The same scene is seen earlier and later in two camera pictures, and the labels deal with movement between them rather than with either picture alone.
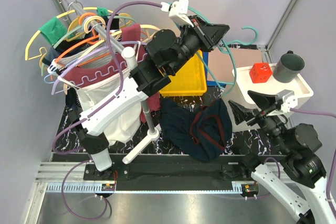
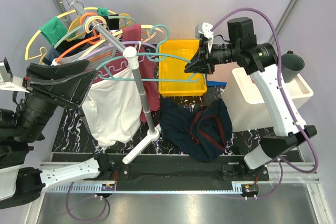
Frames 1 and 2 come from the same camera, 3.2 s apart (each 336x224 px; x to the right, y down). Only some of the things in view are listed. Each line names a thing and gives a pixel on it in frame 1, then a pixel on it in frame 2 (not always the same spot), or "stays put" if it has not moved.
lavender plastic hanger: x=95 y=52 stays put
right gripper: x=265 y=102 → x=202 y=62
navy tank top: x=203 y=134 stays put
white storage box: x=241 y=82 stays put
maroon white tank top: x=95 y=86 stays put
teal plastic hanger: x=227 y=44 → x=157 y=56
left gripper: x=209 y=35 → x=74 y=89
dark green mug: x=288 y=67 stays put
